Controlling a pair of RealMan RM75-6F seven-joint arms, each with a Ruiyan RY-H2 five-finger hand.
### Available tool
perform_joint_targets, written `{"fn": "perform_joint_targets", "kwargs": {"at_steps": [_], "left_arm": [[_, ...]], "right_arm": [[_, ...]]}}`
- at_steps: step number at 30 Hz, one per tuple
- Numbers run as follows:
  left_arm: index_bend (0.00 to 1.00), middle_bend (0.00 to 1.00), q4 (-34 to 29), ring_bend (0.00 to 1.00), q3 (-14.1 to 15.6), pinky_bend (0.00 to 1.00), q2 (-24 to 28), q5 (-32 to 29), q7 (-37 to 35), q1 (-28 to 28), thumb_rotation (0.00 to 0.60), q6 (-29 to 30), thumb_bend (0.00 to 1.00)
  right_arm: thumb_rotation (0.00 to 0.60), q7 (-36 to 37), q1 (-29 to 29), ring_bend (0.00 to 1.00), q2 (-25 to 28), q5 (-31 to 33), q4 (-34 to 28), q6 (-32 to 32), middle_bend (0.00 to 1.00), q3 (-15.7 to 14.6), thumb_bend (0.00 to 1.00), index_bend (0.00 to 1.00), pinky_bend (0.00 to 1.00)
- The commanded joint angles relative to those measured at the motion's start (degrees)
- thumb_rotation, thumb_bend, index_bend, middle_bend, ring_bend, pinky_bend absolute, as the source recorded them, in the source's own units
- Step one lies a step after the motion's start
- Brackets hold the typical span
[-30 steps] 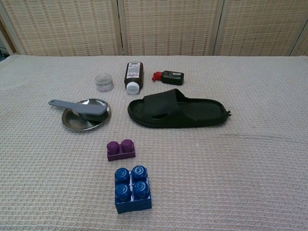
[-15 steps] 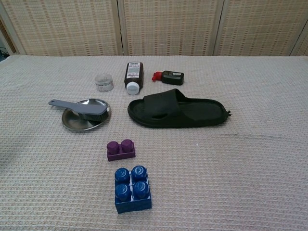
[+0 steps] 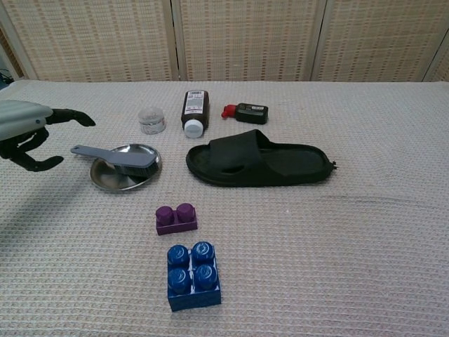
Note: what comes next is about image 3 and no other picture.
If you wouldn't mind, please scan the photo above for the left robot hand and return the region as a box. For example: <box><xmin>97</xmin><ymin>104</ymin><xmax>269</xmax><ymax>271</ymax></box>
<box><xmin>0</xmin><ymin>99</ymin><xmax>96</xmax><ymax>173</ymax></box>

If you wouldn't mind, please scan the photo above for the black rubber slipper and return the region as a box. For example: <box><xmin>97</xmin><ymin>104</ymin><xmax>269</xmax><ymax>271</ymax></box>
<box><xmin>185</xmin><ymin>128</ymin><xmax>339</xmax><ymax>188</ymax></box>

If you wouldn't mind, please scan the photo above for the round steel plate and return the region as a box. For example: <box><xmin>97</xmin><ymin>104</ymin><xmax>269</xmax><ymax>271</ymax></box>
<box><xmin>90</xmin><ymin>143</ymin><xmax>163</xmax><ymax>192</ymax></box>

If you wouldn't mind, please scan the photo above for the small clear plastic jar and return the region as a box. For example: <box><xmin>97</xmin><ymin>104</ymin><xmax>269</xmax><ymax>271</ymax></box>
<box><xmin>138</xmin><ymin>107</ymin><xmax>166</xmax><ymax>136</ymax></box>

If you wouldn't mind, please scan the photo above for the dark bottle with white cap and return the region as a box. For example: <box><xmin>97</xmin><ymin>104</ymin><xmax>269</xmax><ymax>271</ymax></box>
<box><xmin>180</xmin><ymin>90</ymin><xmax>210</xmax><ymax>139</ymax></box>

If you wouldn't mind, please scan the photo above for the purple two-stud building block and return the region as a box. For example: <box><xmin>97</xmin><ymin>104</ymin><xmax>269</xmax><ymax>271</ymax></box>
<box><xmin>155</xmin><ymin>202</ymin><xmax>199</xmax><ymax>237</ymax></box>

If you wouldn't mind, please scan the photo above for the woven folding screen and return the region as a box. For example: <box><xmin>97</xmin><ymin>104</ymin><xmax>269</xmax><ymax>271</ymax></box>
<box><xmin>0</xmin><ymin>0</ymin><xmax>449</xmax><ymax>83</ymax></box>

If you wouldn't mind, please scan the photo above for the black red small device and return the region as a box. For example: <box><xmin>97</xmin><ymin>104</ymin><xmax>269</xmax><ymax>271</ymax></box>
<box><xmin>220</xmin><ymin>102</ymin><xmax>270</xmax><ymax>125</ymax></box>

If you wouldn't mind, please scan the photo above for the blue four-stud building block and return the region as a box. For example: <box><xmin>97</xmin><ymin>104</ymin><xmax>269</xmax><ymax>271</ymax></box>
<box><xmin>166</xmin><ymin>240</ymin><xmax>222</xmax><ymax>312</ymax></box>

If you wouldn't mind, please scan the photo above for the beige woven tablecloth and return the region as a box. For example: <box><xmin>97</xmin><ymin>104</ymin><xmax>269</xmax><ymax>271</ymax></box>
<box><xmin>0</xmin><ymin>79</ymin><xmax>449</xmax><ymax>337</ymax></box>

